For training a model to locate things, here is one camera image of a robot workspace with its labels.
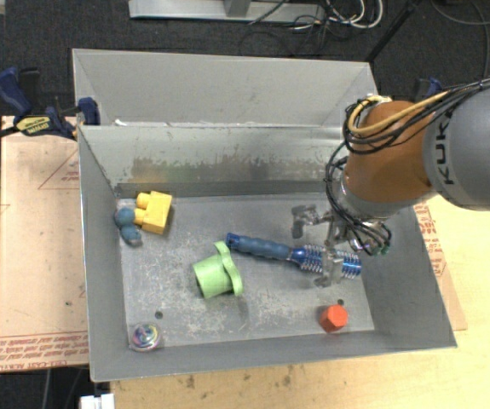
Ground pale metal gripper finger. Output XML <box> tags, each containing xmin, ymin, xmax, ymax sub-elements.
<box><xmin>291</xmin><ymin>204</ymin><xmax>326</xmax><ymax>239</ymax></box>
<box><xmin>314</xmin><ymin>247</ymin><xmax>345</xmax><ymax>288</ymax></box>

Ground orange hexagonal block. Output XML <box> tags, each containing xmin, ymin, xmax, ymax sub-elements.
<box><xmin>318</xmin><ymin>304</ymin><xmax>349</xmax><ymax>334</ymax></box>

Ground grey metal bin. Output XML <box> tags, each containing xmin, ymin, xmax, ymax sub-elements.
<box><xmin>72</xmin><ymin>48</ymin><xmax>458</xmax><ymax>383</ymax></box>

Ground light green flanged cup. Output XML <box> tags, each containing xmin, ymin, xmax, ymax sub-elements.
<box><xmin>191</xmin><ymin>240</ymin><xmax>245</xmax><ymax>300</ymax></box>

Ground yellow toy building brick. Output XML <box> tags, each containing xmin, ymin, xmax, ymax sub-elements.
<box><xmin>133</xmin><ymin>190</ymin><xmax>174</xmax><ymax>235</ymax></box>

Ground blue-grey lumpy toy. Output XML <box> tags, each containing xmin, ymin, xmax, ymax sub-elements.
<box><xmin>113</xmin><ymin>206</ymin><xmax>144</xmax><ymax>248</ymax></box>

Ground brown cardboard board, red print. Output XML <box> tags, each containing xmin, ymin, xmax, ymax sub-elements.
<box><xmin>0</xmin><ymin>115</ymin><xmax>469</xmax><ymax>374</ymax></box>

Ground blue-handled tool, ribbed metallic head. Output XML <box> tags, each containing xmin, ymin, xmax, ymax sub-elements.
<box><xmin>225</xmin><ymin>232</ymin><xmax>363</xmax><ymax>282</ymax></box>

